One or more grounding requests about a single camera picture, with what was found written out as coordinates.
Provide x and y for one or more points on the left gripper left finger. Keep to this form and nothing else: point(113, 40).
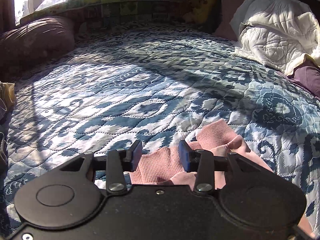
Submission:
point(120, 161)

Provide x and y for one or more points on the colourful alphabet bumper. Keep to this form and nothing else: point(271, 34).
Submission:
point(79, 19)

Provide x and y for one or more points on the pink pillow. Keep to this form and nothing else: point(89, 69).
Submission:
point(228, 9)

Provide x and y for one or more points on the purple round pillow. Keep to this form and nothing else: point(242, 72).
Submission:
point(36, 41)

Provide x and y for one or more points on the blue patterned quilt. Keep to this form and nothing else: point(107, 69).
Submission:
point(159, 84)

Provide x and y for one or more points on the pink sweatshirt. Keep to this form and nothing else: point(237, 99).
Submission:
point(249, 200)

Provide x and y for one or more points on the yellow plush toy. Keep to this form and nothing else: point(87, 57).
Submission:
point(200, 10)

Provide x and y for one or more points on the white quilted blanket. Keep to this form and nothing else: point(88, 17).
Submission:
point(280, 34)

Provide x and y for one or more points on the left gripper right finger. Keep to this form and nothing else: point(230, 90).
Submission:
point(199, 161)

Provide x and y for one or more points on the purple sheet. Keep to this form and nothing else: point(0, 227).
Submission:
point(306, 76)

